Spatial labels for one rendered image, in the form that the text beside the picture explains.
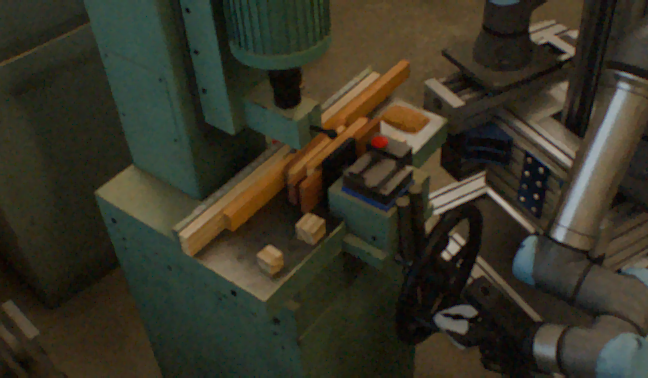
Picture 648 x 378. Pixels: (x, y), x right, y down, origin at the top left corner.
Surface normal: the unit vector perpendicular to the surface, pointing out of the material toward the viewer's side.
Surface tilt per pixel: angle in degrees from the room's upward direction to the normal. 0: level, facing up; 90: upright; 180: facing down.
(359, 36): 0
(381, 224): 90
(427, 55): 0
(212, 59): 90
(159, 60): 90
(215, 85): 90
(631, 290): 4
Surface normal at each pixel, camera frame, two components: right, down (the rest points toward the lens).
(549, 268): -0.52, -0.01
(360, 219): -0.61, 0.57
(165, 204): -0.06, -0.73
